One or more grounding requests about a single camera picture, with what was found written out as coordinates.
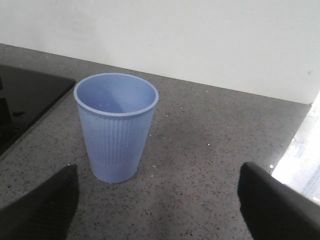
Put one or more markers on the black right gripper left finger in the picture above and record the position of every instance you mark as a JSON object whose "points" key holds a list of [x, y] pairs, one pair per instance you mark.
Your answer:
{"points": [[46, 212]]}

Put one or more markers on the black glass gas stove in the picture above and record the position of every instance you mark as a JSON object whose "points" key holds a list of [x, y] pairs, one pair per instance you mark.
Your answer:
{"points": [[25, 95]]}

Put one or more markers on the light blue ribbed cup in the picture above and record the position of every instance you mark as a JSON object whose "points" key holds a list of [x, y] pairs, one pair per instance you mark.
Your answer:
{"points": [[116, 112]]}

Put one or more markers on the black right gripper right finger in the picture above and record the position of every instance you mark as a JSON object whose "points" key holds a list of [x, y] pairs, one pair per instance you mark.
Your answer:
{"points": [[274, 211]]}

